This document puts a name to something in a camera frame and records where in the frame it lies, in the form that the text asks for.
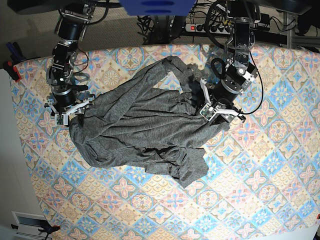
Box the white floor vent box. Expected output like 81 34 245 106
12 211 49 240

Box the blue handled clamp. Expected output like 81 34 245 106
5 41 27 64

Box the white power strip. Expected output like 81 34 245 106
184 21 235 34

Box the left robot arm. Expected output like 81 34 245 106
199 0 286 125

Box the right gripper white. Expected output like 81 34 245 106
44 93 96 126

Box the aluminium frame post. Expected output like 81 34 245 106
283 12 296 49

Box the patterned tile tablecloth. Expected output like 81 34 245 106
11 44 320 240

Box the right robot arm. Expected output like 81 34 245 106
7 0 122 126

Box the blue black bottom clamp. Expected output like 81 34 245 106
38 225 61 240

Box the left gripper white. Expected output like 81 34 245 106
199 78 246 125

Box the red black table clamp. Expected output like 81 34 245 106
3 61 21 82

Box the grey t-shirt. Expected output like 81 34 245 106
69 56 230 188

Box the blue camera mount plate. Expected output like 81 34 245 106
119 0 196 16

